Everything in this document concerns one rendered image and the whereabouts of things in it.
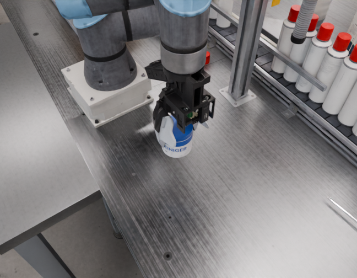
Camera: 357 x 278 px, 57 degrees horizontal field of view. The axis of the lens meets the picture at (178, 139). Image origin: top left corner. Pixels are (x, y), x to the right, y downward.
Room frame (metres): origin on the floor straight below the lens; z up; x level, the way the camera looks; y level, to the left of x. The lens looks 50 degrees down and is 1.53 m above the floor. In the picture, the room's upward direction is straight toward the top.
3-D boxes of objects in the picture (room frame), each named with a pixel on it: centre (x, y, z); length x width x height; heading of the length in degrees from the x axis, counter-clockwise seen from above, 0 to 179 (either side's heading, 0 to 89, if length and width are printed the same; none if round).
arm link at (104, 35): (0.75, 0.20, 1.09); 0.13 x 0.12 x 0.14; 105
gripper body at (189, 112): (0.44, -0.01, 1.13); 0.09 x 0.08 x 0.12; 36
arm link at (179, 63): (0.45, -0.01, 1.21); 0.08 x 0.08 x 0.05
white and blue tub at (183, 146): (0.47, 0.00, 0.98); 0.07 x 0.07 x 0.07
